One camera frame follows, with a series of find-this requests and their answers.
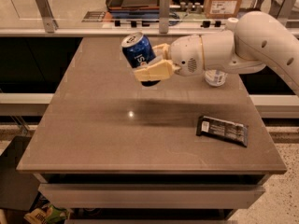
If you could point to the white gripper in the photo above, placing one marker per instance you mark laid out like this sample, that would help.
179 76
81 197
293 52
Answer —
185 55

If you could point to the blue pepsi can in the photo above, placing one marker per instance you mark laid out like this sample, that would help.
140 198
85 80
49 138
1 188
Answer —
137 50

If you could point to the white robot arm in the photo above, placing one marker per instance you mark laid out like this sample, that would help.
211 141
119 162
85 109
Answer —
254 41

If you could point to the clear plastic water bottle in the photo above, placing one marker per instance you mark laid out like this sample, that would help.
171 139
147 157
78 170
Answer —
218 50

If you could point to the brown cardboard box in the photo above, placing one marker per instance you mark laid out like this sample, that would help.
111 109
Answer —
221 9

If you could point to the black snack bar wrapper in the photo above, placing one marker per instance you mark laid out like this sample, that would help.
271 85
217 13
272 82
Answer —
224 130

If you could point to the grey table drawer front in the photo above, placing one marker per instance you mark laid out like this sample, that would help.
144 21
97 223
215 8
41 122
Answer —
167 196

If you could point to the green snack bag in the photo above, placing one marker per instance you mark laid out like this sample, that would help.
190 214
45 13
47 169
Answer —
47 214

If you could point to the middle metal railing bracket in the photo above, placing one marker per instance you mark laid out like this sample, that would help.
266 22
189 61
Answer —
164 6

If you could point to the metal railing bracket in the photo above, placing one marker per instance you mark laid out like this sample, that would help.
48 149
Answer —
164 6
49 23
286 12

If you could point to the left metal railing bracket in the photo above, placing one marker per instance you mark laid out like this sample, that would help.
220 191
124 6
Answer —
49 23

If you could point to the right metal railing bracket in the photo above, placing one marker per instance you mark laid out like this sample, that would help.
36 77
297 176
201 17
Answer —
286 12

